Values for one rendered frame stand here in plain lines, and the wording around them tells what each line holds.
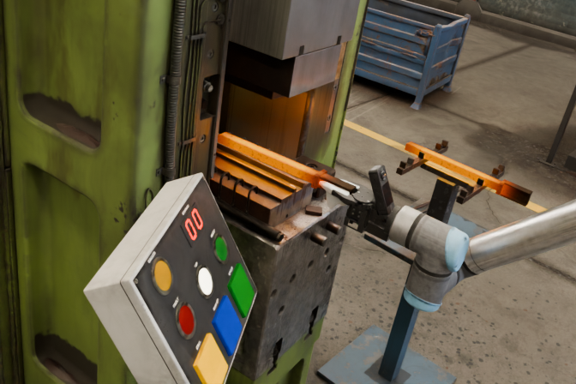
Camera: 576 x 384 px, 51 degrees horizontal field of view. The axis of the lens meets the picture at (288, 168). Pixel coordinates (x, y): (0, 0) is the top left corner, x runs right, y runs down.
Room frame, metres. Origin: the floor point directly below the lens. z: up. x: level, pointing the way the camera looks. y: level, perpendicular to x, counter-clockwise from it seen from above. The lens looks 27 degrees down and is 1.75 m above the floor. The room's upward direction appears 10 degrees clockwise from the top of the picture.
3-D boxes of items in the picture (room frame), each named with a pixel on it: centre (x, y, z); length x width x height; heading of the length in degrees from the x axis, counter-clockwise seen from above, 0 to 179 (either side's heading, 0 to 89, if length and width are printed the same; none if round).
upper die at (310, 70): (1.46, 0.15, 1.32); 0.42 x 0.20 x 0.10; 60
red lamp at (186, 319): (0.72, 0.11, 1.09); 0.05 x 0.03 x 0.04; 150
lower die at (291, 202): (1.46, 0.15, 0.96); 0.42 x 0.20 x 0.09; 60
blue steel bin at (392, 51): (5.52, -0.68, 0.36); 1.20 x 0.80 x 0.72; 60
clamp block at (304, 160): (1.54, -0.07, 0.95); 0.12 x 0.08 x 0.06; 60
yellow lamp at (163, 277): (0.72, 0.16, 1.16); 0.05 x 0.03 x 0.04; 150
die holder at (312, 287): (1.51, 0.14, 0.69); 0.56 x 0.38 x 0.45; 60
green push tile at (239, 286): (0.91, 0.05, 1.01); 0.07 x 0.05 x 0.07; 175
